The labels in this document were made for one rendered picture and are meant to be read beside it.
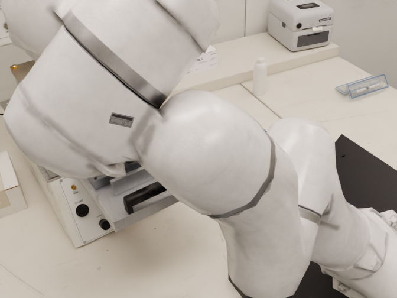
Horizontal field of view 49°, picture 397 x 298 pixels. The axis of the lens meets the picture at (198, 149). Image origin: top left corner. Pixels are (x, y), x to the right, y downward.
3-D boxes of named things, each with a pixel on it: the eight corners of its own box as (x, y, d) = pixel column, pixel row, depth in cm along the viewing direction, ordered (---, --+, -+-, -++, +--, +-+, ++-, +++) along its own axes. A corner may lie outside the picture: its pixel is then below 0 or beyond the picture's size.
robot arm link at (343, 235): (386, 167, 73) (325, 104, 56) (360, 277, 70) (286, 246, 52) (325, 160, 81) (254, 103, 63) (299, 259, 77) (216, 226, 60)
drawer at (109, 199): (66, 162, 112) (59, 138, 107) (143, 132, 121) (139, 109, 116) (116, 235, 92) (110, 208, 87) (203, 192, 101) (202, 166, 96)
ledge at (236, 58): (136, 73, 188) (134, 63, 186) (298, 32, 216) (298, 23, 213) (162, 105, 167) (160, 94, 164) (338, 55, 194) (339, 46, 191)
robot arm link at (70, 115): (300, 159, 41) (223, 70, 27) (181, 283, 43) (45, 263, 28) (186, 58, 52) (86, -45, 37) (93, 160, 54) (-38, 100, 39)
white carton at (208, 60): (155, 70, 180) (153, 53, 176) (203, 55, 189) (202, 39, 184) (168, 81, 172) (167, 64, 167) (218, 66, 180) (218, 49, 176)
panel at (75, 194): (82, 245, 113) (57, 179, 108) (181, 197, 126) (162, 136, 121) (84, 248, 111) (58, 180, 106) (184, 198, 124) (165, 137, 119)
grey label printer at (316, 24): (265, 33, 205) (267, -3, 195) (303, 26, 210) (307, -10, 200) (292, 55, 186) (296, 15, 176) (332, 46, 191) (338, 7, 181)
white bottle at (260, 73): (266, 96, 169) (268, 61, 160) (253, 96, 170) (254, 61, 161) (264, 89, 173) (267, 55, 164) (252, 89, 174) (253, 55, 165)
